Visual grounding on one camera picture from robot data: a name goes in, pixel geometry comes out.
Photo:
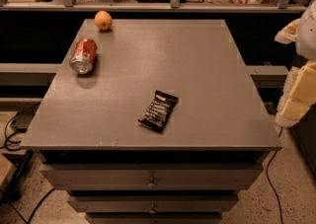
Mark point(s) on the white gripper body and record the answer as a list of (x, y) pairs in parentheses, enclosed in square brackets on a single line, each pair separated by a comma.
[(308, 34)]

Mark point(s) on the black snack bar wrapper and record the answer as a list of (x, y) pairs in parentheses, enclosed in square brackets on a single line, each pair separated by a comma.
[(159, 111)]

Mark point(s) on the orange fruit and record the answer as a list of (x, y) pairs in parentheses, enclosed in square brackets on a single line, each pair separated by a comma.
[(103, 20)]

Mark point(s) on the top drawer knob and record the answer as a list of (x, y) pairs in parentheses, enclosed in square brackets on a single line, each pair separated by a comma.
[(152, 183)]

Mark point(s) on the grey drawer cabinet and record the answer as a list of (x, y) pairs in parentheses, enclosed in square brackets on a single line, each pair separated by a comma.
[(167, 129)]

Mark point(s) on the middle drawer knob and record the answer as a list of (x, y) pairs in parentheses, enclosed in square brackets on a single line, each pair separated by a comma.
[(152, 210)]

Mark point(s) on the red coke can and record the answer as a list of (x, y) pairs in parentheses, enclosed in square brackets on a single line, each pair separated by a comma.
[(83, 57)]

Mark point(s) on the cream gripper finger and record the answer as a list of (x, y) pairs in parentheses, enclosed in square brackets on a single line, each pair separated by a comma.
[(288, 33), (298, 94)]

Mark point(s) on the drawer knob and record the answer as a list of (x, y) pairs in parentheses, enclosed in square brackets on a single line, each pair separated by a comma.
[(152, 183), (152, 210)]

